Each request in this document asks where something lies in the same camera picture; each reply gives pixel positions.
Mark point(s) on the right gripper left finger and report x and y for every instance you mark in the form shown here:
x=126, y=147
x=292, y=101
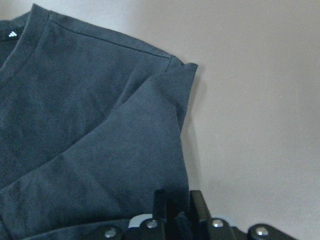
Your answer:
x=159, y=209

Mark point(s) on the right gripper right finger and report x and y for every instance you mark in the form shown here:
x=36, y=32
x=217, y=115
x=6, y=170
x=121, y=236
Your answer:
x=198, y=210

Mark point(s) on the black t-shirt with logo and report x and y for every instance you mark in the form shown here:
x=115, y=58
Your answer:
x=90, y=127

